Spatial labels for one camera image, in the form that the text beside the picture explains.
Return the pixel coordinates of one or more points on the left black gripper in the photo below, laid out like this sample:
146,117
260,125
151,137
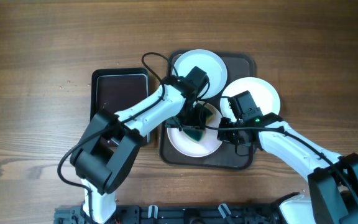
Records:
198,121

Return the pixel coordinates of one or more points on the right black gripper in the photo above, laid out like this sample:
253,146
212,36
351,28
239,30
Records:
224,135

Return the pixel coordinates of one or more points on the green yellow sponge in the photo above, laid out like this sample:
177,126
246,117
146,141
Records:
197,135

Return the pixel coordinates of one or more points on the white plate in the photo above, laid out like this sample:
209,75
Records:
205,147
210,63
265,99

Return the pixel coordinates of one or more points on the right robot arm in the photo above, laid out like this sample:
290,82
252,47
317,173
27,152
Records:
332,178

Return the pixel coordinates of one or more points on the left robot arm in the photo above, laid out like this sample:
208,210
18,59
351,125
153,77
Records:
107,150

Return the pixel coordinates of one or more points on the large brown serving tray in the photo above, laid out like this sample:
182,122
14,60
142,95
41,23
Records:
226,156

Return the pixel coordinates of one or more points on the small black tray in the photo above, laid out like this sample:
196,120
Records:
118,89

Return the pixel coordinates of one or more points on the white plate top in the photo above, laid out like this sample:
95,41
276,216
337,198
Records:
210,63

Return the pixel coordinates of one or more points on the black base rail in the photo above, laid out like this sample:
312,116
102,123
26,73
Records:
245,214

